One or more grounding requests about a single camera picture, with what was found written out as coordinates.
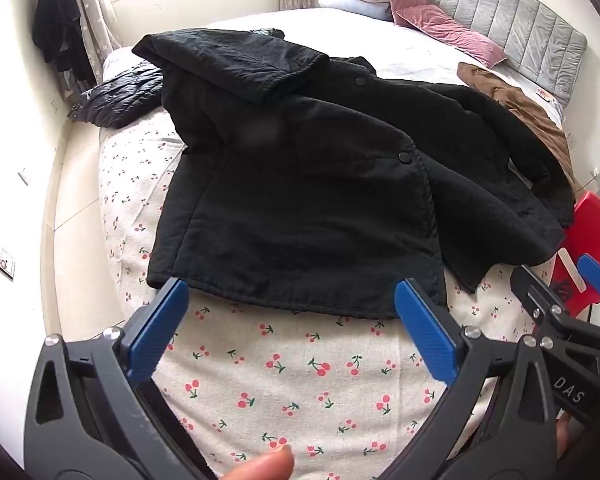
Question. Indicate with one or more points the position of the black quilted jacket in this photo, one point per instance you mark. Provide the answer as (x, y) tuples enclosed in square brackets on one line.
[(305, 185)]

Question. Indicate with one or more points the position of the small orange card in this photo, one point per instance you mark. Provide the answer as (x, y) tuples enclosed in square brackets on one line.
[(543, 95)]

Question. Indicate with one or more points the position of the red plastic chair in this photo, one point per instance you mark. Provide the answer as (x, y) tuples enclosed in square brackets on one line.
[(592, 225)]

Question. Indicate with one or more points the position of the cherry-print bed sheet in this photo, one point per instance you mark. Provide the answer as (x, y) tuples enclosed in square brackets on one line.
[(305, 360)]

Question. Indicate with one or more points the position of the white pillow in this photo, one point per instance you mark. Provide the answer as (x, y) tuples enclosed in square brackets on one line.
[(350, 5)]

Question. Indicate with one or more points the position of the person's left hand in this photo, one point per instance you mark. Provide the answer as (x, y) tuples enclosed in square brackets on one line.
[(260, 467)]

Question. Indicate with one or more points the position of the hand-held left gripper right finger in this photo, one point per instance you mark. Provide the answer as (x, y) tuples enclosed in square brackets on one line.
[(425, 330)]

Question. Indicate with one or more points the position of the grey padded headboard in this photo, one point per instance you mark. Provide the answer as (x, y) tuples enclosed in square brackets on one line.
[(505, 5)]

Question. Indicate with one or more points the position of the person's right hand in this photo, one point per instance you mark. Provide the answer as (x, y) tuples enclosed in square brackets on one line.
[(564, 440)]

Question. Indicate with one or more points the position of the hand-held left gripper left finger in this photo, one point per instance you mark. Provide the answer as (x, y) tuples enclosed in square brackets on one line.
[(157, 330)]

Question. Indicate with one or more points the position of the white bed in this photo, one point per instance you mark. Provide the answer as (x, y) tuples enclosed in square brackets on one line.
[(410, 50)]

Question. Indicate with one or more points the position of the white wall socket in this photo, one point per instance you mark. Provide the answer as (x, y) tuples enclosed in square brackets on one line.
[(595, 176), (24, 177), (6, 262)]

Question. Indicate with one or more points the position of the black hanging clothes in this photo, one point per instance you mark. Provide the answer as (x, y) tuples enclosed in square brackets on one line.
[(60, 25)]

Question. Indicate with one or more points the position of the brown garment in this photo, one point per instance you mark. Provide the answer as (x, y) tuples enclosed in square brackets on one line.
[(525, 110)]

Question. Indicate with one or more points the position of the dark navy puffer jacket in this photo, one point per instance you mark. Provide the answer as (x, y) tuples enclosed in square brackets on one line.
[(120, 97)]

